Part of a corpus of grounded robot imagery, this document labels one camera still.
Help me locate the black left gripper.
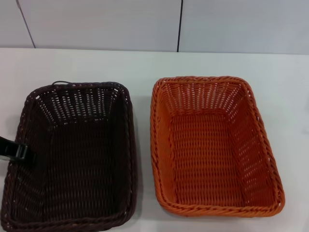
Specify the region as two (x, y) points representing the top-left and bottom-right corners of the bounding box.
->
(0, 136), (37, 162)

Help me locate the dark brown wicker basket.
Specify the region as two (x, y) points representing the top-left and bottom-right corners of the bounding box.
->
(0, 81), (139, 232)

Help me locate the orange wicker basket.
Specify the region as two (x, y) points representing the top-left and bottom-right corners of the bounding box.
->
(151, 76), (286, 217)

